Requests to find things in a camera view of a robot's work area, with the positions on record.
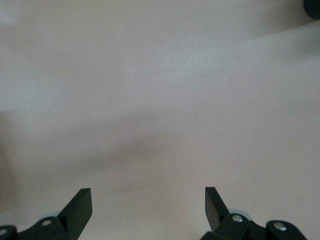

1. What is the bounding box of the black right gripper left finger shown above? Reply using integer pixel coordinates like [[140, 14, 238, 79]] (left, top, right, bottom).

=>
[[0, 188, 92, 240]]

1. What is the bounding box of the black round object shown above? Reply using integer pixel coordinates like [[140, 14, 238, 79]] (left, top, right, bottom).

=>
[[303, 0, 320, 19]]

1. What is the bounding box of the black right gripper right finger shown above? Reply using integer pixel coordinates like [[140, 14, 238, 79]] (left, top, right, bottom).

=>
[[199, 186, 307, 240]]

